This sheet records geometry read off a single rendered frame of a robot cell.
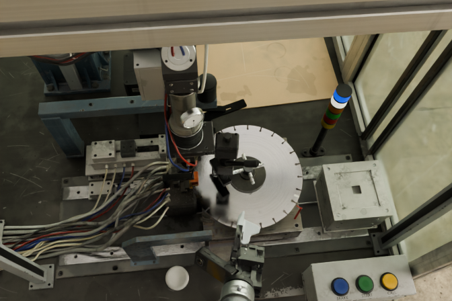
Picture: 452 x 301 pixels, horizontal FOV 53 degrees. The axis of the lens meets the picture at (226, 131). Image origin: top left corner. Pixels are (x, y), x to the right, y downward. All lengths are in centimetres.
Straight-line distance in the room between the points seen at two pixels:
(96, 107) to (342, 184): 77
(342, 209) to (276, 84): 57
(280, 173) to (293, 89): 47
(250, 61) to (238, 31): 155
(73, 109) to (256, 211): 61
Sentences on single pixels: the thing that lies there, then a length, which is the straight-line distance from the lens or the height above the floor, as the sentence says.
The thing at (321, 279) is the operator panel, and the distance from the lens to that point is 136.
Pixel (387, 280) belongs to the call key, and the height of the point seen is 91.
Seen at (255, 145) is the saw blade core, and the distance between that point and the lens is 139.
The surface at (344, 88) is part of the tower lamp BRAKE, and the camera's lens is 129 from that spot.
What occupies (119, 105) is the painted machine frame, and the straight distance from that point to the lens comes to 136.
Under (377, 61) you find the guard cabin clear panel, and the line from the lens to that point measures 157.
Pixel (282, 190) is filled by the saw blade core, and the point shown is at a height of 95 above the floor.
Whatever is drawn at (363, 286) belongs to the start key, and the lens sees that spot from 138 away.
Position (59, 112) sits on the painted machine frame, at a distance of 140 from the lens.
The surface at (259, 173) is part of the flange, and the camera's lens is 135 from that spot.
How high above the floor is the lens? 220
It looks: 63 degrees down
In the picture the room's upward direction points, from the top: 4 degrees clockwise
